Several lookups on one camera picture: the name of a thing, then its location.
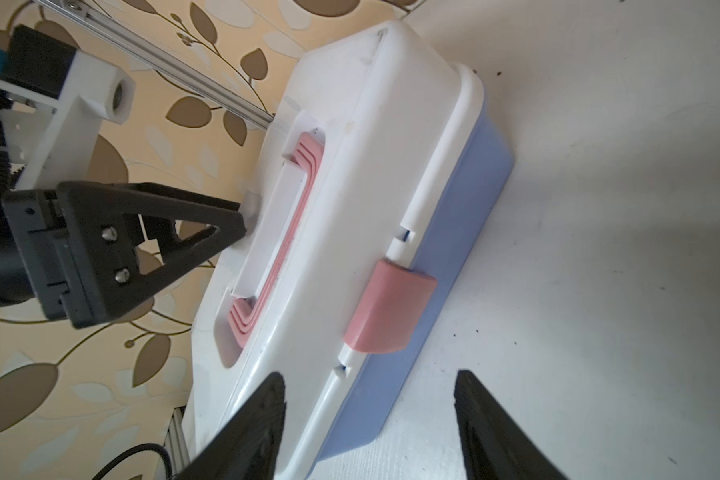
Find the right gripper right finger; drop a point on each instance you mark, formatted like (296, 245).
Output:
(493, 445)

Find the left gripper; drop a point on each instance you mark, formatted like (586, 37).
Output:
(89, 251)

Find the aluminium frame bar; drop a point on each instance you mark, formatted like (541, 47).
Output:
(166, 64)

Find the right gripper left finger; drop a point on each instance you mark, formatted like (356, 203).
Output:
(247, 446)

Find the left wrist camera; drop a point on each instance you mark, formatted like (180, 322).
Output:
(54, 99)

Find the white and blue tool box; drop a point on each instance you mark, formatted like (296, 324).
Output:
(374, 182)

